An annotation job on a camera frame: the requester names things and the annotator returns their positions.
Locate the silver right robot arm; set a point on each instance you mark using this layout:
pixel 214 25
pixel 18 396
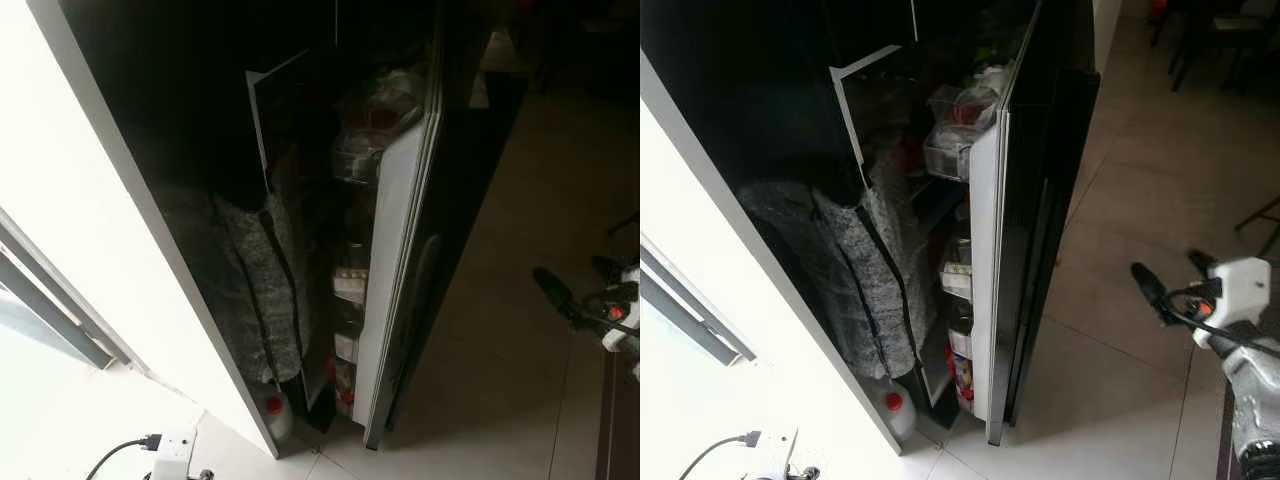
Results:
pixel 1255 400

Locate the black fridge door white lining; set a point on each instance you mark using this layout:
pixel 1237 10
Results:
pixel 1040 200
pixel 400 250

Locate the black fridge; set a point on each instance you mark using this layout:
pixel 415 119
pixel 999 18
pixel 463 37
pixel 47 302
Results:
pixel 180 100
pixel 760 100

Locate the white bottle red cap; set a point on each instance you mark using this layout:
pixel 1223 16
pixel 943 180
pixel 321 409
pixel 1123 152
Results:
pixel 898 415
pixel 277 418

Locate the dark brown furniture edge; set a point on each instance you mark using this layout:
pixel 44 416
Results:
pixel 1224 440
pixel 620 420

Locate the small jar in door shelf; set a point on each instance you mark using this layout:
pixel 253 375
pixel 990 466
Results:
pixel 347 348
pixel 960 342

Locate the glass jar white label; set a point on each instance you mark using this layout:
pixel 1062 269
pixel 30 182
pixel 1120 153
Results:
pixel 956 272
pixel 351 275

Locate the dark dining chairs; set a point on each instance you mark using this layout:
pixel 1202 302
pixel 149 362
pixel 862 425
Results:
pixel 1210 30

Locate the clear plastic food container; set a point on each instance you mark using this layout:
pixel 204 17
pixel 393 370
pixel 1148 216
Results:
pixel 365 140
pixel 955 135

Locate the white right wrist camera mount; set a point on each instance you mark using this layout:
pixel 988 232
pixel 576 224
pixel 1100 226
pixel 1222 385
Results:
pixel 626 300
pixel 1240 295

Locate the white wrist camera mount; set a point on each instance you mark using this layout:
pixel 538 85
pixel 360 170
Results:
pixel 1240 295
pixel 626 300
pixel 172 455
pixel 770 452

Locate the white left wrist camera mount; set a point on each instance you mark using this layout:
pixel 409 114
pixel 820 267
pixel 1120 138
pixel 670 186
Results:
pixel 770 452
pixel 172 455

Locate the dark sliding door frame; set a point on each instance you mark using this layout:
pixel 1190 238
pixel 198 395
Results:
pixel 60 300
pixel 700 310

